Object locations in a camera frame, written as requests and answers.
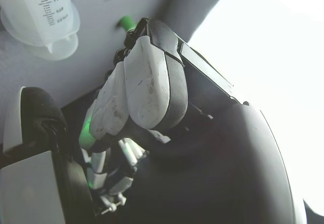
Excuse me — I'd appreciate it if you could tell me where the large translucent plastic syringe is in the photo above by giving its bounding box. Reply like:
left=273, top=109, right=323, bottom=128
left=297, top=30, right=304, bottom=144
left=0, top=0, right=81, bottom=61

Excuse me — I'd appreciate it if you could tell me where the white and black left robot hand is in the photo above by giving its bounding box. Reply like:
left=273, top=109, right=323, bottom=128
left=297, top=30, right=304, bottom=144
left=0, top=17, right=308, bottom=224

